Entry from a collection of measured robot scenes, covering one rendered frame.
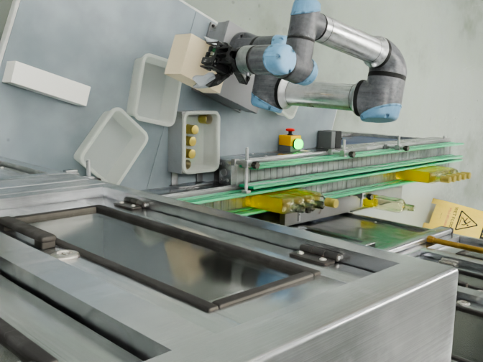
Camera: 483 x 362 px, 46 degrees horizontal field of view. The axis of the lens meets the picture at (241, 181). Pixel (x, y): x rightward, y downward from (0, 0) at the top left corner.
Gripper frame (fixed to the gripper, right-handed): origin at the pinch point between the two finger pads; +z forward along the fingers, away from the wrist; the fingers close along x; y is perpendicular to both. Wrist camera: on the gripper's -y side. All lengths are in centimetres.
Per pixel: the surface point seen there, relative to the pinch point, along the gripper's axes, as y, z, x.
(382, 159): -145, 24, -7
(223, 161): -43, 26, 21
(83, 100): 17.7, 29.0, 18.2
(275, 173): -69, 23, 19
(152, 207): 41, -50, 44
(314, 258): 43, -88, 44
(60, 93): 25.2, 28.9, 18.6
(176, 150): -23.1, 30.6, 22.7
